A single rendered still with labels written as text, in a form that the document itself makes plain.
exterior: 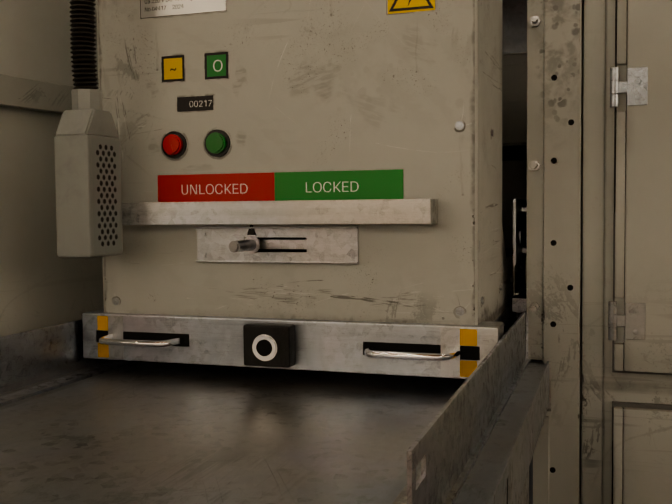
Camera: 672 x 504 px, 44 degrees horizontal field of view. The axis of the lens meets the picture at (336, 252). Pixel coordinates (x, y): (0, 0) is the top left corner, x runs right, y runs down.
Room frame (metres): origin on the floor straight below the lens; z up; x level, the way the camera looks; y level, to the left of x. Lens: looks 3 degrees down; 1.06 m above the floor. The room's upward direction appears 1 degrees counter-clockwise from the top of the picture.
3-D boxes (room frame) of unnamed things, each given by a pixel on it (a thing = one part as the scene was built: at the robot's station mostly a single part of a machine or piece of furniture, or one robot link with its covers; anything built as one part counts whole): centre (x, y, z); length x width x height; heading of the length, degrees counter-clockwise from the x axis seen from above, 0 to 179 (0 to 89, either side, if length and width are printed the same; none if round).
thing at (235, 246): (1.00, 0.11, 1.02); 0.06 x 0.02 x 0.04; 162
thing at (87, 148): (1.01, 0.30, 1.09); 0.08 x 0.05 x 0.17; 162
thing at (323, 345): (1.03, 0.07, 0.90); 0.54 x 0.05 x 0.06; 72
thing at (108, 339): (1.04, 0.25, 0.90); 0.11 x 0.05 x 0.01; 72
